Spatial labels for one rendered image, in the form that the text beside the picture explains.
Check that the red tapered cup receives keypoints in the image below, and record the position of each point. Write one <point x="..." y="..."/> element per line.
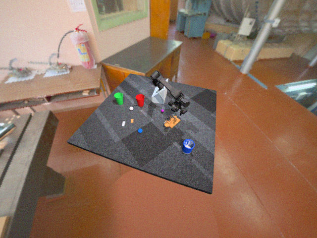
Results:
<point x="140" y="100"/>

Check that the green plastic cup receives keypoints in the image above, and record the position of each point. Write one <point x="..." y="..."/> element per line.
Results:
<point x="119" y="98"/>

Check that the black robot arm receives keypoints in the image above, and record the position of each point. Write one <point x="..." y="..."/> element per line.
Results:
<point x="160" y="82"/>

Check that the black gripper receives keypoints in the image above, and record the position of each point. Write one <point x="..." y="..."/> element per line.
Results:
<point x="183" y="110"/>

